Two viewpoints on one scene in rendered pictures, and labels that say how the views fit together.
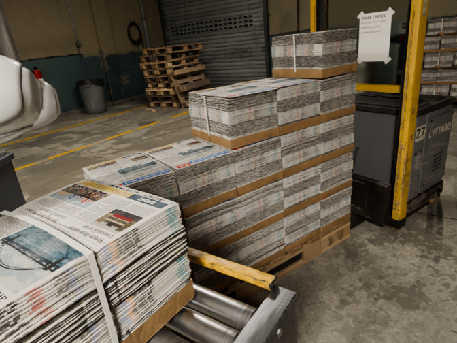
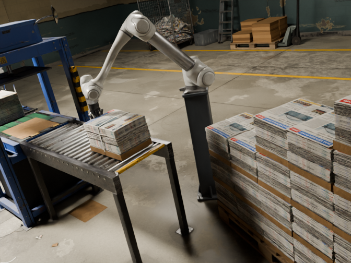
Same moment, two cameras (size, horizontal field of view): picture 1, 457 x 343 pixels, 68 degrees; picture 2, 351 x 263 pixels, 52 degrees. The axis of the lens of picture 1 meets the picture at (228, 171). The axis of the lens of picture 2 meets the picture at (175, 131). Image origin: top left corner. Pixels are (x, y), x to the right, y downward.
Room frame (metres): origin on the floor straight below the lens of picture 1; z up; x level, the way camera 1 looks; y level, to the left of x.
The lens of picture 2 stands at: (1.35, -2.01, 1.88)
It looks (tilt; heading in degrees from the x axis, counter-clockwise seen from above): 23 degrees down; 101
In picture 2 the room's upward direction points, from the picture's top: 11 degrees counter-clockwise
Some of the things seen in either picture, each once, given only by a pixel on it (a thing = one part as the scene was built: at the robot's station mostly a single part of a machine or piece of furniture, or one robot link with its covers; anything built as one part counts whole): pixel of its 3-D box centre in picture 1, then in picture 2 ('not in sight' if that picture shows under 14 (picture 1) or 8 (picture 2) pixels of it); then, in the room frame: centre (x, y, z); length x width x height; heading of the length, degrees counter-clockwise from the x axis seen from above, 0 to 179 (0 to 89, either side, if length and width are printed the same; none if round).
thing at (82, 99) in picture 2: not in sight; (79, 88); (-0.10, 1.24, 1.05); 0.05 x 0.05 x 0.45; 54
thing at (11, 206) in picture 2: not in sight; (43, 162); (-0.65, 1.11, 0.38); 0.94 x 0.69 x 0.63; 54
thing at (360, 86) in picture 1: (362, 86); not in sight; (2.24, -0.94, 0.92); 0.57 x 0.01 x 0.05; 33
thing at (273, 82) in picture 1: (273, 82); (334, 126); (1.83, -0.29, 1.06); 0.37 x 0.28 x 0.01; 32
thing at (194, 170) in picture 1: (220, 218); (282, 198); (1.59, 0.07, 0.42); 1.17 x 0.39 x 0.83; 123
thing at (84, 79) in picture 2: not in sight; (88, 85); (0.34, 0.43, 1.27); 0.13 x 0.11 x 0.16; 117
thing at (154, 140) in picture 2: not in sight; (114, 135); (0.32, 0.71, 0.74); 1.34 x 0.05 x 0.12; 144
